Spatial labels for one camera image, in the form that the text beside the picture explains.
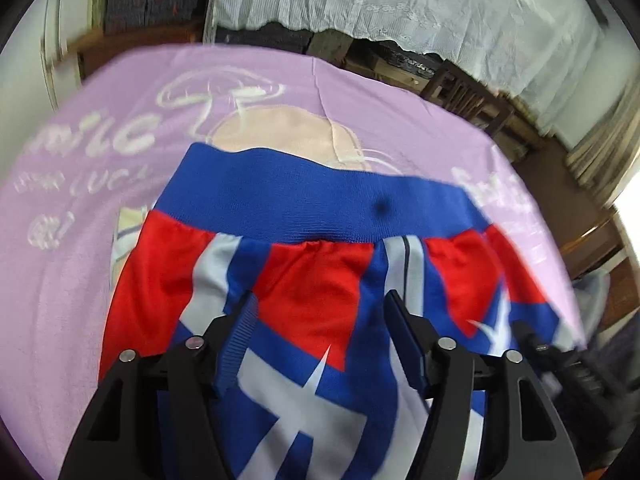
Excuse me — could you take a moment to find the pink printed bed sheet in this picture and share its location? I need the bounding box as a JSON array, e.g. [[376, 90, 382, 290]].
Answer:
[[1, 46, 585, 479]]

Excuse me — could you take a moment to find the blue red white zip jacket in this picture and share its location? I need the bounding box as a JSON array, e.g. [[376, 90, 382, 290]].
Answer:
[[100, 143, 582, 479]]

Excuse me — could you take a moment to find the brown wooden cabinet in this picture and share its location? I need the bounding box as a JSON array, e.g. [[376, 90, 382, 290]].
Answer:
[[56, 18, 204, 81]]

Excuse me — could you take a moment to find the white lace curtain cloth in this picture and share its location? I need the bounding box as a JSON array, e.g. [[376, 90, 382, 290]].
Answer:
[[210, 0, 602, 132]]

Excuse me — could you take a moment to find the beige checked curtain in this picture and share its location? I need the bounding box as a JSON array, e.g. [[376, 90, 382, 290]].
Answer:
[[565, 70, 639, 207]]

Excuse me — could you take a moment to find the dark wooden chair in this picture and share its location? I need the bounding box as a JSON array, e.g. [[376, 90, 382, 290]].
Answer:
[[420, 61, 514, 138]]

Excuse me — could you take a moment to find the wooden armchair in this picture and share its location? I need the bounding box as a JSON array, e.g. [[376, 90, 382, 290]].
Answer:
[[561, 207, 639, 330]]

